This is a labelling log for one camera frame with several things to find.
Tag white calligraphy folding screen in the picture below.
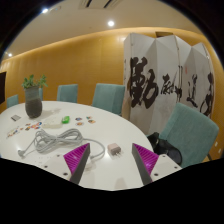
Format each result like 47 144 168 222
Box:
121 32 216 136

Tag potted plant in ribbed vase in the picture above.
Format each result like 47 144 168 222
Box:
21 74 49 119

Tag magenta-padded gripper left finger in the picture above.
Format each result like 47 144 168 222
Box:
42 143 92 186

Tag recessed ceiling lights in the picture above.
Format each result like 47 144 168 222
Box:
6 7 116 58

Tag small pink charger block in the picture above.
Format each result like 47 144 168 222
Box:
107 142 123 157

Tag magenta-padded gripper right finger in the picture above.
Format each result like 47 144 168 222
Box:
131 143 183 186

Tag dark rectangular wall fixture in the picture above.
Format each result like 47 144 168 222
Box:
154 31 174 38

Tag ceiling air conditioner vent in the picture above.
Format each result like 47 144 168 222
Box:
78 0 123 10

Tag black bag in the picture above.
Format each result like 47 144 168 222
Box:
146 131 184 166

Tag grey coiled power cable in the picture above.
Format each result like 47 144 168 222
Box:
17 128 106 161

